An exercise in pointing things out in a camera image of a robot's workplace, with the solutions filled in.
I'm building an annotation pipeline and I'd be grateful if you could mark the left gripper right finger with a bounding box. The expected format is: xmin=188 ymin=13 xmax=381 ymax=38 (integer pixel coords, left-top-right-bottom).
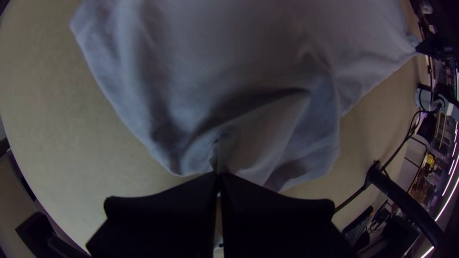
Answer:
xmin=219 ymin=172 xmax=356 ymax=258

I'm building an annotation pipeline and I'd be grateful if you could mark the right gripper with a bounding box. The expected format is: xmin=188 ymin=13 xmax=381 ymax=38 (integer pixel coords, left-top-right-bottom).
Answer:
xmin=415 ymin=32 xmax=459 ymax=60

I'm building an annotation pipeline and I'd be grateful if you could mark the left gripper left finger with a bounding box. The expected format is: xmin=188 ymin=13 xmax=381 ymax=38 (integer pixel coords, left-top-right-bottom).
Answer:
xmin=86 ymin=171 xmax=220 ymax=258

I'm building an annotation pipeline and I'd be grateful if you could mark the grey t-shirt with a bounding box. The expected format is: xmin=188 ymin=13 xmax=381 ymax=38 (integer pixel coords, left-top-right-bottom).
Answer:
xmin=69 ymin=0 xmax=420 ymax=193

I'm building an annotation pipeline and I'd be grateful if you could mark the black cable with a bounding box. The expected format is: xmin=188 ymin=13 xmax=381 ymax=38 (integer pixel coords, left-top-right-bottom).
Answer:
xmin=333 ymin=109 xmax=431 ymax=214

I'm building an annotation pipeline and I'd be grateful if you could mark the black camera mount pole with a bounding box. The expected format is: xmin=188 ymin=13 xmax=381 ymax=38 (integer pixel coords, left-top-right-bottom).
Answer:
xmin=365 ymin=160 xmax=445 ymax=248

